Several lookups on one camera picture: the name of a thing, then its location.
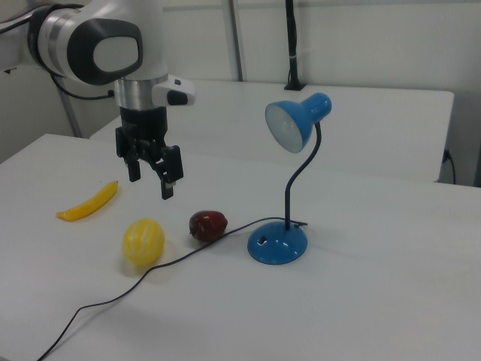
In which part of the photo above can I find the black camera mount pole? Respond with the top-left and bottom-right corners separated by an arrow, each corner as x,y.
283,0 -> 307,92

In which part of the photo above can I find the white adjoining table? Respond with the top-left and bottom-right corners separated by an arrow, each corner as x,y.
89,77 -> 456,184

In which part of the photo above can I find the yellow plastic banana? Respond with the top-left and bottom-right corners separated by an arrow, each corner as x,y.
56,180 -> 121,223

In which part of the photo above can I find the dark red plastic apple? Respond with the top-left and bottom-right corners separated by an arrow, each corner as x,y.
188,210 -> 229,243

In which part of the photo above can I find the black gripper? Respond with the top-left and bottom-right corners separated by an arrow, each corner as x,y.
114,106 -> 186,201

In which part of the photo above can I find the yellow striped plastic melon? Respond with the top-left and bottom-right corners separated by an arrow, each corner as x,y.
122,217 -> 166,267

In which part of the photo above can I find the black lamp power cable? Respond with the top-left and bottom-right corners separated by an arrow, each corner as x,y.
35,217 -> 309,361

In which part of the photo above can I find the blue gooseneck desk lamp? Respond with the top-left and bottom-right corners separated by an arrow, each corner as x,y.
247,92 -> 334,266

